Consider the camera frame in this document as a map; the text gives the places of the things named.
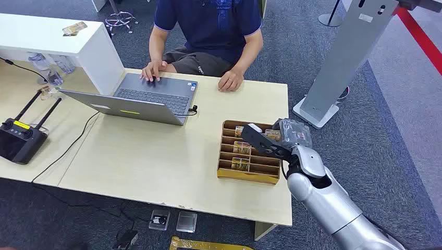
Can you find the red barrier belt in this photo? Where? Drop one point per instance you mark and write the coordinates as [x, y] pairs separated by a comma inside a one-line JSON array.
[[419, 39]]

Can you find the person's right hand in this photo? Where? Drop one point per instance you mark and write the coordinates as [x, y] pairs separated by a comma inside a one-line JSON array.
[[154, 70]]

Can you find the white desk leg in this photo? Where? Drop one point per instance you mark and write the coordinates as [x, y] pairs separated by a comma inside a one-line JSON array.
[[263, 230]]

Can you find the white desk shelf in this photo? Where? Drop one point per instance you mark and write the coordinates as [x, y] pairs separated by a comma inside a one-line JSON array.
[[51, 38]]

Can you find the silver kiosk stand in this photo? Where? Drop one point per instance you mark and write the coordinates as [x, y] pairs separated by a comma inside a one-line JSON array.
[[345, 58]]

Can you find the small clear wrapped item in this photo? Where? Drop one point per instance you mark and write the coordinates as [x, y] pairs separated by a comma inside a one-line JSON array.
[[46, 92]]

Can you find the chrome chair base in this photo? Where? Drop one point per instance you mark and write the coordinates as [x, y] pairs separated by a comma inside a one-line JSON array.
[[119, 19]]

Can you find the golden tray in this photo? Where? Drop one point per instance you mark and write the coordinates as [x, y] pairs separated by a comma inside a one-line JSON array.
[[207, 245]]

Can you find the person's left forearm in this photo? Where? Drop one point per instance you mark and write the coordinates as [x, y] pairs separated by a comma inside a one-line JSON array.
[[249, 51]]

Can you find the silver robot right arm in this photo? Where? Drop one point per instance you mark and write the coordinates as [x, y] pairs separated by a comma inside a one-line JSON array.
[[331, 203]]

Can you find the grey laptop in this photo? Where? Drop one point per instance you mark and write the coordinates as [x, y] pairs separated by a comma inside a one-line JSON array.
[[155, 90]]

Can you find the wooden slotted card holder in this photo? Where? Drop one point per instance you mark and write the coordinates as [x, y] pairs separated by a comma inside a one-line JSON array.
[[248, 176]]

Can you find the clear plastic case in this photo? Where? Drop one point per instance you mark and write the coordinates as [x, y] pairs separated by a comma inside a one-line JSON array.
[[159, 219], [186, 222]]

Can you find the person's left hand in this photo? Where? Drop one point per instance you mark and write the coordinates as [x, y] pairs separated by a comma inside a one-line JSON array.
[[230, 80]]

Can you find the person's right forearm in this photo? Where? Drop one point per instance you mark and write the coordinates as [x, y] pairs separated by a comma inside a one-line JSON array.
[[158, 45]]

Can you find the round stanchion base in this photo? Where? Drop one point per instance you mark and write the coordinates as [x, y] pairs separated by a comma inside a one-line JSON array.
[[329, 20]]

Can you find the golden hotel card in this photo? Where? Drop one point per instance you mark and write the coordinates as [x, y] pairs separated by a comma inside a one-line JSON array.
[[239, 131], [240, 164], [274, 135], [242, 148]]

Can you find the clear plastic water bottle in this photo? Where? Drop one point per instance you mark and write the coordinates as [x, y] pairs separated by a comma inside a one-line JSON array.
[[41, 65], [65, 64]]

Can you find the black remote controller with antennas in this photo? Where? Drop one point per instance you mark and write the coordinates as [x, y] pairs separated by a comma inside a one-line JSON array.
[[19, 141]]

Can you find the black power adapter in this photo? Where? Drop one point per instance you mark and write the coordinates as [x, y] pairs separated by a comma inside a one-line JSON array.
[[126, 240]]

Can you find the person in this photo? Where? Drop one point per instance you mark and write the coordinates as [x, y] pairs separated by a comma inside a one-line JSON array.
[[207, 27]]

